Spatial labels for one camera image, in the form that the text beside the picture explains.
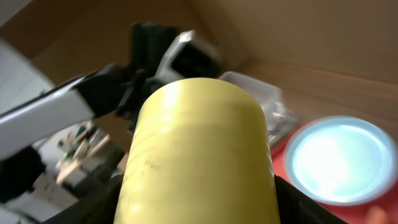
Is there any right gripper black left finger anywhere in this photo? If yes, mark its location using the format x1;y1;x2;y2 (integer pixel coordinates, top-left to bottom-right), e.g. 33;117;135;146
42;175;123;224

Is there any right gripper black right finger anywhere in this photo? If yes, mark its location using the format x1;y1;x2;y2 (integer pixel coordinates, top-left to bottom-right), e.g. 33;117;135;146
274;175;347;224

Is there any large light blue plate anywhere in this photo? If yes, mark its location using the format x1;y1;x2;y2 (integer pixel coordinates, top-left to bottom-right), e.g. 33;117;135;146
282;115;398;207

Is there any yellow plastic cup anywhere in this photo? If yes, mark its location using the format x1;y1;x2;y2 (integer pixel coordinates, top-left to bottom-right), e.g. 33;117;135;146
114;78;280;223

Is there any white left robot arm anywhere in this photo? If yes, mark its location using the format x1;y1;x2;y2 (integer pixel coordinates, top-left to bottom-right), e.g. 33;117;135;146
1;22;221;202

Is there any clear plastic waste bin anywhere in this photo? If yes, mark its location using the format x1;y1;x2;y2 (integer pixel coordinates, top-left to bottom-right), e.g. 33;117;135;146
219;72;298;147

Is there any red serving tray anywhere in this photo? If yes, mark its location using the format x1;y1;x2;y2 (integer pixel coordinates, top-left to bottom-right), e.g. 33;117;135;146
269;119;398;224

